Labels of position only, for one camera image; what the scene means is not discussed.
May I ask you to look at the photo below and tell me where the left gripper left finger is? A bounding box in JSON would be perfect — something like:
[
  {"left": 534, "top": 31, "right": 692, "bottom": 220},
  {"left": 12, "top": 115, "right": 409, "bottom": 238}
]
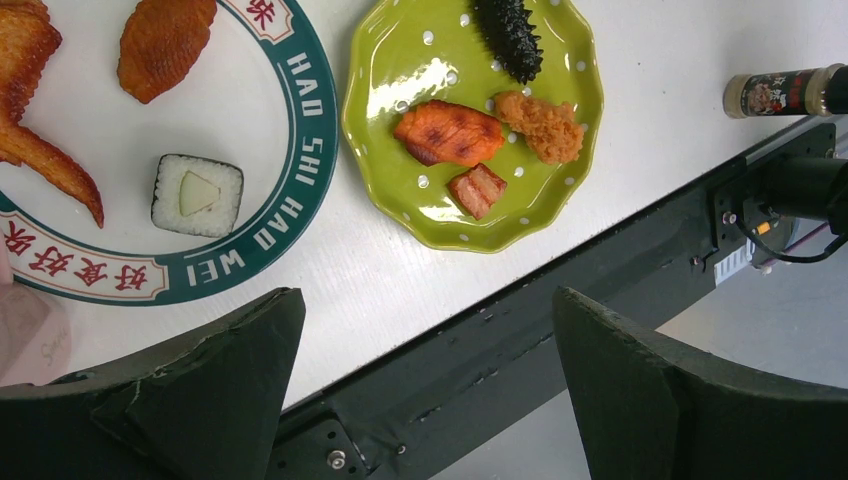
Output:
[{"left": 1, "top": 288, "right": 306, "bottom": 479}]

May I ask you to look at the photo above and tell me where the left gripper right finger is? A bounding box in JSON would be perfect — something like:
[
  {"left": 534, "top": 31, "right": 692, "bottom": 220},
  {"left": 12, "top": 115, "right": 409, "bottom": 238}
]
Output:
[{"left": 553, "top": 288, "right": 847, "bottom": 479}]

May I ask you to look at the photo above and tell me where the green dotted plate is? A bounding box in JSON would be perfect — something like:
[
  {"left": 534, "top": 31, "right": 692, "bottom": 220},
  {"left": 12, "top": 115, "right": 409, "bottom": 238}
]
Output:
[{"left": 342, "top": 1, "right": 604, "bottom": 253}]

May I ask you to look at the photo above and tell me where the small black cap spice bottle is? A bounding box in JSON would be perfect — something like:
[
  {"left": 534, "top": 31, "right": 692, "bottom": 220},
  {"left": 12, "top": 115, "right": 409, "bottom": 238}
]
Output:
[{"left": 722, "top": 63, "right": 847, "bottom": 119}]

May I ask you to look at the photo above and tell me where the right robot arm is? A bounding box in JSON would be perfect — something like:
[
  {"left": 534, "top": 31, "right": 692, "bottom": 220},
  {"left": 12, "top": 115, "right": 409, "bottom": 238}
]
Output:
[{"left": 762, "top": 156, "right": 847, "bottom": 235}]

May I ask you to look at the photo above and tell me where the pink white mug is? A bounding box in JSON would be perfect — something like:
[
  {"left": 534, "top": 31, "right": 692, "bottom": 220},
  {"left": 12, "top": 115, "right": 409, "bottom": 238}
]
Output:
[{"left": 1, "top": 246, "right": 72, "bottom": 387}]

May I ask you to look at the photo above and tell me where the sushi rice roll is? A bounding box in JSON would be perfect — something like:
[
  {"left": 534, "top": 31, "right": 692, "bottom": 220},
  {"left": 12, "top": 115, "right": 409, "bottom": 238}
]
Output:
[{"left": 150, "top": 154, "right": 244, "bottom": 238}]

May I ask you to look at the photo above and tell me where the pork belly piece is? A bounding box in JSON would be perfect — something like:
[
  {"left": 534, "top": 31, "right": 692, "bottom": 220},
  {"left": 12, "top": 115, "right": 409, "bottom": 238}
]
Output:
[{"left": 448, "top": 163, "right": 508, "bottom": 220}]

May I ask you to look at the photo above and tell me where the fried chicken nugget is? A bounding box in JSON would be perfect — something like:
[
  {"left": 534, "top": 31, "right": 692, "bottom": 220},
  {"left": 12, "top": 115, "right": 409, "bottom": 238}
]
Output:
[{"left": 494, "top": 91, "right": 585, "bottom": 165}]

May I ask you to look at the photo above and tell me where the white plate teal rim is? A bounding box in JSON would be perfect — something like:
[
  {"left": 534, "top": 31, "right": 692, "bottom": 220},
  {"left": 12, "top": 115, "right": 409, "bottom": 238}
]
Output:
[{"left": 1, "top": 1, "right": 338, "bottom": 306}]

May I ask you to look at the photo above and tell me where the orange grilled fish piece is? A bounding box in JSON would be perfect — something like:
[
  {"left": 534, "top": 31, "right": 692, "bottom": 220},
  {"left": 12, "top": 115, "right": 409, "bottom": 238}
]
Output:
[{"left": 393, "top": 100, "right": 505, "bottom": 168}]

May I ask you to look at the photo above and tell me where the brown chicken wing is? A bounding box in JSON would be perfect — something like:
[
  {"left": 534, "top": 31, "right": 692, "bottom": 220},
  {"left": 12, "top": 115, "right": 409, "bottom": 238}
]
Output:
[{"left": 117, "top": 0, "right": 217, "bottom": 104}]

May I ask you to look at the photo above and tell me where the orange shrimp piece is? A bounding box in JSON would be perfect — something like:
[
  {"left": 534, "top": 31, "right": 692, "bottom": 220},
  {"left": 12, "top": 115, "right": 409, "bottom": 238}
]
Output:
[{"left": 0, "top": 0, "right": 106, "bottom": 230}]

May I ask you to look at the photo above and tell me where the black sea cucumber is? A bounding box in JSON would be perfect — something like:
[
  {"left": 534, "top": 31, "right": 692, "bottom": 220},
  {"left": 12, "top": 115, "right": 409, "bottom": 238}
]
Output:
[{"left": 471, "top": 0, "right": 544, "bottom": 85}]

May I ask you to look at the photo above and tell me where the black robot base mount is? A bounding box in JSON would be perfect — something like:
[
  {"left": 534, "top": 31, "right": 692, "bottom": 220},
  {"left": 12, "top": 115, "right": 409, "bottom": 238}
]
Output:
[{"left": 266, "top": 118, "right": 847, "bottom": 479}]

